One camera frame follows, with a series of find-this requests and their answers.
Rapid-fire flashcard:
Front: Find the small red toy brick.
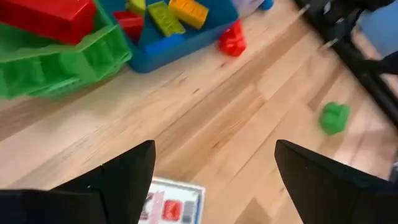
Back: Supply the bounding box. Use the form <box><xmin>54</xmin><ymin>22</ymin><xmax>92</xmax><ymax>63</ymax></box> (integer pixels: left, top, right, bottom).
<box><xmin>217</xmin><ymin>19</ymin><xmax>248</xmax><ymax>58</ymax></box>

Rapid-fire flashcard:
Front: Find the large red toy brick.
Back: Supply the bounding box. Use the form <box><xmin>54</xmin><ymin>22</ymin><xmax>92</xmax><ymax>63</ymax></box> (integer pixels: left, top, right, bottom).
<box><xmin>0</xmin><ymin>0</ymin><xmax>98</xmax><ymax>45</ymax></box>

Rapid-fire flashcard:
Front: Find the blue print card deck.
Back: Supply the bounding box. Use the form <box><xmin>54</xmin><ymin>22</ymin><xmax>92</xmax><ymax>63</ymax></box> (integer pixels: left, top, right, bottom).
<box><xmin>138</xmin><ymin>176</ymin><xmax>206</xmax><ymax>224</ymax></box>

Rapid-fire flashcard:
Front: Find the red sloped toy brick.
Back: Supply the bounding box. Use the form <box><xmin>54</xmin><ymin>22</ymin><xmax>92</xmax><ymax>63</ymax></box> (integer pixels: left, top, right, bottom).
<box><xmin>113</xmin><ymin>11</ymin><xmax>144</xmax><ymax>43</ymax></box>

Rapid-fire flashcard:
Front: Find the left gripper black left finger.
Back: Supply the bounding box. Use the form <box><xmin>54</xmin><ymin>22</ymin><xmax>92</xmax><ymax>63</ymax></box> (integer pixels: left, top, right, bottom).
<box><xmin>0</xmin><ymin>139</ymin><xmax>156</xmax><ymax>224</ymax></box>

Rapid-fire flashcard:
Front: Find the green slatted plastic basket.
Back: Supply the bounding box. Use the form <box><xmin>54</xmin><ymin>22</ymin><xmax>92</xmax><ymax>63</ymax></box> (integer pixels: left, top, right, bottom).
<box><xmin>0</xmin><ymin>0</ymin><xmax>133</xmax><ymax>100</ymax></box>

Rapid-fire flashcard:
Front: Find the clear plastic bin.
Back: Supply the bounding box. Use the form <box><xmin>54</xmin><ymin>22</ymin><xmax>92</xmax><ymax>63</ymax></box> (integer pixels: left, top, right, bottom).
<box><xmin>231</xmin><ymin>0</ymin><xmax>265</xmax><ymax>19</ymax></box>

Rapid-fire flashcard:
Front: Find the small green toy brick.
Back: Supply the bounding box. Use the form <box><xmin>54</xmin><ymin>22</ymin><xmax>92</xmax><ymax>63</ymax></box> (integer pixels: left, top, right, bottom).
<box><xmin>318</xmin><ymin>101</ymin><xmax>351</xmax><ymax>136</ymax></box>

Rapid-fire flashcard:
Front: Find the yellow toy brick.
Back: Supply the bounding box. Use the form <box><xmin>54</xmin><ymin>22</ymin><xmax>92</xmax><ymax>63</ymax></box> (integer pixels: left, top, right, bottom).
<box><xmin>169</xmin><ymin>0</ymin><xmax>210</xmax><ymax>30</ymax></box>

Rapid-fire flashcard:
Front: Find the blue plastic bin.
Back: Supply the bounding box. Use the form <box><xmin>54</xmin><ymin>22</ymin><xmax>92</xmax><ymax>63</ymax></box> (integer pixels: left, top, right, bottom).
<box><xmin>99</xmin><ymin>0</ymin><xmax>239</xmax><ymax>74</ymax></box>

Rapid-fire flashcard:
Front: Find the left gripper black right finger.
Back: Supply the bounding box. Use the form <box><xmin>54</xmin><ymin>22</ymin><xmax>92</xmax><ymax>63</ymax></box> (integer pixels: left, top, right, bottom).
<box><xmin>274</xmin><ymin>139</ymin><xmax>398</xmax><ymax>224</ymax></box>

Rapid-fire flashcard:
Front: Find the blue sloped toy brick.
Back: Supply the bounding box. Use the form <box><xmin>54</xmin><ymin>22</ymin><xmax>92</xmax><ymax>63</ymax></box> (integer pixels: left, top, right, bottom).
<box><xmin>258</xmin><ymin>0</ymin><xmax>275</xmax><ymax>11</ymax></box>

